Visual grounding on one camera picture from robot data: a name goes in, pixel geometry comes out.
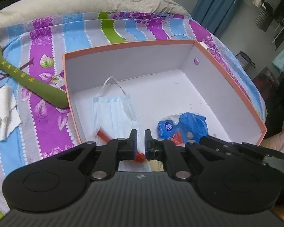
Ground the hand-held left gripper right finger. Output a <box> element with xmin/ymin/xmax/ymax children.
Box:
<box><xmin>144</xmin><ymin>129</ymin><xmax>225</xmax><ymax>181</ymax></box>

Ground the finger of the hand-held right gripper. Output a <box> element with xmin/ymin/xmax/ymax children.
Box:
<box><xmin>200</xmin><ymin>136</ymin><xmax>284</xmax><ymax>163</ymax></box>

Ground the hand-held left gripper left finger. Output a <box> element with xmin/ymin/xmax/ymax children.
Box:
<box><xmin>55</xmin><ymin>129</ymin><xmax>138</xmax><ymax>181</ymax></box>

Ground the red foil packet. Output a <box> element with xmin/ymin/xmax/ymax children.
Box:
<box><xmin>97</xmin><ymin>129</ymin><xmax>147</xmax><ymax>163</ymax></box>

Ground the blue face mask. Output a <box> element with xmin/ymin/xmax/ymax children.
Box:
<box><xmin>93</xmin><ymin>76</ymin><xmax>138</xmax><ymax>145</ymax></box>

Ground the blue tissue packet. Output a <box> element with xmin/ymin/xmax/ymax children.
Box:
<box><xmin>157</xmin><ymin>112</ymin><xmax>209</xmax><ymax>145</ymax></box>

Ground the orange cardboard box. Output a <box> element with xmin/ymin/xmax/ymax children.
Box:
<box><xmin>62</xmin><ymin>40</ymin><xmax>268</xmax><ymax>147</ymax></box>

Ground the pink patterned cloth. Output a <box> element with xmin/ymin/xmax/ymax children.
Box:
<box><xmin>260</xmin><ymin>125</ymin><xmax>284</xmax><ymax>159</ymax></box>

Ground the small trash bin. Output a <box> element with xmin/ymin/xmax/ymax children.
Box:
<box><xmin>235</xmin><ymin>51</ymin><xmax>255</xmax><ymax>69</ymax></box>

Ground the striped floral bed sheet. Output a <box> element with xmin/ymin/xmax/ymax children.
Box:
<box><xmin>0</xmin><ymin>12</ymin><xmax>267</xmax><ymax>220</ymax></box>

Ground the green massage hammer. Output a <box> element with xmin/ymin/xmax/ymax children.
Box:
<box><xmin>0</xmin><ymin>30</ymin><xmax>69</xmax><ymax>108</ymax></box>

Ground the white tissue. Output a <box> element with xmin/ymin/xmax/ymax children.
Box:
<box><xmin>0</xmin><ymin>86</ymin><xmax>22</xmax><ymax>143</ymax></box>

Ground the grey ribbed object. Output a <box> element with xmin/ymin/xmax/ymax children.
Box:
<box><xmin>254</xmin><ymin>9</ymin><xmax>272</xmax><ymax>32</ymax></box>

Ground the blue curtain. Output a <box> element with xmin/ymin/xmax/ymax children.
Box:
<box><xmin>192</xmin><ymin>0</ymin><xmax>246</xmax><ymax>37</ymax></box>

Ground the grey duvet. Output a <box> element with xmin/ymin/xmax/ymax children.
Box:
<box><xmin>0</xmin><ymin>0</ymin><xmax>192</xmax><ymax>30</ymax></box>

